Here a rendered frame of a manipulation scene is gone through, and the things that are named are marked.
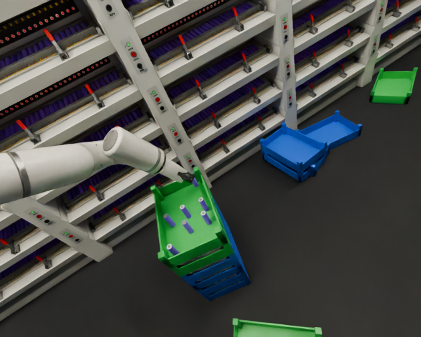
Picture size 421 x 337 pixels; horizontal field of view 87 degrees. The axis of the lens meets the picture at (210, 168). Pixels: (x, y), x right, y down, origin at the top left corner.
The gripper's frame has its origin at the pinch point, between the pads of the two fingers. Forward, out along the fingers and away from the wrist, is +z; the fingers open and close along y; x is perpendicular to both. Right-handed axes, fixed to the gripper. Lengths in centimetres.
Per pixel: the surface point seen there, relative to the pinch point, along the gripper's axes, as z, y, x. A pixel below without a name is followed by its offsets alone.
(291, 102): 58, -9, 66
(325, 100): 90, -3, 89
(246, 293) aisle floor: 39, 26, -32
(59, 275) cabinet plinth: 10, -61, -85
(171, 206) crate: 3.6, -3.3, -13.2
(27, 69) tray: -46, -43, 7
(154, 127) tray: -0.4, -33.1, 11.8
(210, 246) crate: 0.6, 22.1, -14.7
